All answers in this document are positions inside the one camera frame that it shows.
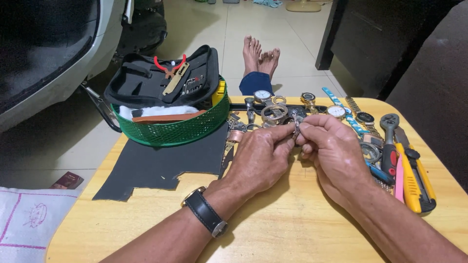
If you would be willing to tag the person's left hand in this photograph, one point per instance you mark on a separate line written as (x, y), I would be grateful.
(256, 160)

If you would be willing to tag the rose gold watch case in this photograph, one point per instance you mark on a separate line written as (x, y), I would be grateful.
(274, 112)

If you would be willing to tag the teal cloth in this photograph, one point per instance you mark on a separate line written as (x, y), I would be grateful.
(267, 3)

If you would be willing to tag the dark wooden cabinet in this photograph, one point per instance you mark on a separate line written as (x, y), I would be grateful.
(365, 33)

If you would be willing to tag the silver round watch case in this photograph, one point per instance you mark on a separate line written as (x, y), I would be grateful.
(370, 151)

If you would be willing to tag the silver ratchet wrench red grip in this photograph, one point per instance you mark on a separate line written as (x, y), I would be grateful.
(389, 146)

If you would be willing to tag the person's right hand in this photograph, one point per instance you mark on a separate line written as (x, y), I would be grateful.
(340, 157)

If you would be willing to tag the yellow utility knife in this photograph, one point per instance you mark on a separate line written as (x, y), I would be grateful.
(413, 182)

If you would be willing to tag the brass watch case tool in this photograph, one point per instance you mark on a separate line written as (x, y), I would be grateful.
(177, 80)

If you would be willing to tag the cream fan base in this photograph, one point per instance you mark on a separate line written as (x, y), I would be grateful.
(303, 6)

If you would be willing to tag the silver watch with white dial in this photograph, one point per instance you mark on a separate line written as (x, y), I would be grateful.
(262, 96)

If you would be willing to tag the silver metal watch band piece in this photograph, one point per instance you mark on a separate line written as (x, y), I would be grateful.
(250, 109)

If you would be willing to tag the white cotton cloth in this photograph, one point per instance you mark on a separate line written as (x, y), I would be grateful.
(157, 110)

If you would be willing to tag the white pillow with pink stitching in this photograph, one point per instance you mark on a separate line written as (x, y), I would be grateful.
(29, 226)

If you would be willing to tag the yellow plastic box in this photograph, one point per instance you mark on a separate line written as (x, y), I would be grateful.
(218, 93)

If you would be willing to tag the black sandpaper sheet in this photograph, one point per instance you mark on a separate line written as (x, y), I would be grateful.
(164, 160)

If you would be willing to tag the person's bare foot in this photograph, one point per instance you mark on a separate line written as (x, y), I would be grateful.
(270, 62)
(251, 54)

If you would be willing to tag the gold watch with dark dial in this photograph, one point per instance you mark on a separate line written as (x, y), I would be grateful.
(308, 97)

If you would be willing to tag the white scooter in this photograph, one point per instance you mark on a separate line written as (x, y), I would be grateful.
(55, 54)

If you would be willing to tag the rose gold square watch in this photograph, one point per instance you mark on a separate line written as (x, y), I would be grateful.
(373, 138)

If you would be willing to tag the black zip tool pouch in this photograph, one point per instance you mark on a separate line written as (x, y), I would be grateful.
(146, 80)

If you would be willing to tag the dark red small box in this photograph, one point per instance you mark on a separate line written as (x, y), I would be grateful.
(67, 180)

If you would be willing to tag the person's blue jeans leg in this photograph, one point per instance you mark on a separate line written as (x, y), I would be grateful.
(256, 84)

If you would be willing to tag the green perforated round basket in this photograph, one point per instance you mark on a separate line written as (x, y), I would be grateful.
(175, 133)

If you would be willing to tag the dark brown sofa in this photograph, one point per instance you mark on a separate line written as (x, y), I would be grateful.
(435, 91)

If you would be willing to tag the small silver watch part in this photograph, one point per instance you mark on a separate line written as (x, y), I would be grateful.
(295, 128)

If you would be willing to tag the pink flat tool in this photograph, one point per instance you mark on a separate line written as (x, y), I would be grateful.
(399, 179)

